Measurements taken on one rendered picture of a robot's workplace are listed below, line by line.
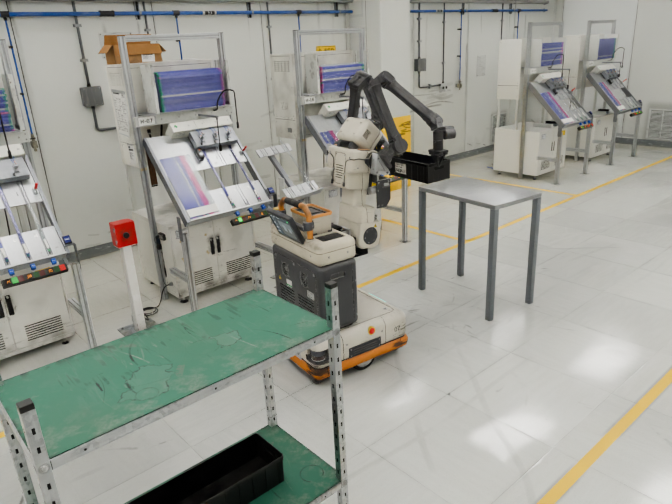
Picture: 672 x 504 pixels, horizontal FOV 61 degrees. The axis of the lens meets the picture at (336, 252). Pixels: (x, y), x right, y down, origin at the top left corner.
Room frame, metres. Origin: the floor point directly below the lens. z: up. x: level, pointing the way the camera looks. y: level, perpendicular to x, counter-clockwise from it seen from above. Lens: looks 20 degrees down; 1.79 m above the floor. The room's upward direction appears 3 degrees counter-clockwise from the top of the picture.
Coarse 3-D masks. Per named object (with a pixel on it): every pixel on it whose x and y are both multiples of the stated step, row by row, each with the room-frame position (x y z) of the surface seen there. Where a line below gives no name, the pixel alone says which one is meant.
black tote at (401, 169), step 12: (396, 156) 3.62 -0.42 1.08; (408, 156) 3.52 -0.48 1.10; (420, 156) 3.43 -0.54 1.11; (396, 168) 3.37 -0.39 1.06; (408, 168) 3.27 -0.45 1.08; (420, 168) 3.19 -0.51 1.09; (432, 168) 3.15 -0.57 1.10; (444, 168) 3.21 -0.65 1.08; (420, 180) 3.19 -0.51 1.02; (432, 180) 3.16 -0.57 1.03
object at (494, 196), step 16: (464, 176) 4.17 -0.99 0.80; (432, 192) 3.82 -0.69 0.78; (448, 192) 3.73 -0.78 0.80; (464, 192) 3.71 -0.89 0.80; (480, 192) 3.69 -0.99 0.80; (496, 192) 3.67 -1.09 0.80; (512, 192) 3.65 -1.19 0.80; (528, 192) 3.63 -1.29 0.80; (464, 208) 4.15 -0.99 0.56; (496, 208) 3.36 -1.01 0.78; (464, 224) 4.15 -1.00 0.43; (496, 224) 3.37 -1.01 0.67; (464, 240) 4.15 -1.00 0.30; (496, 240) 3.37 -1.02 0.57; (464, 256) 4.16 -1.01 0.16; (496, 256) 3.38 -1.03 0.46; (528, 256) 3.61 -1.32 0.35; (528, 272) 3.61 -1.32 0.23; (528, 288) 3.60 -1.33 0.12
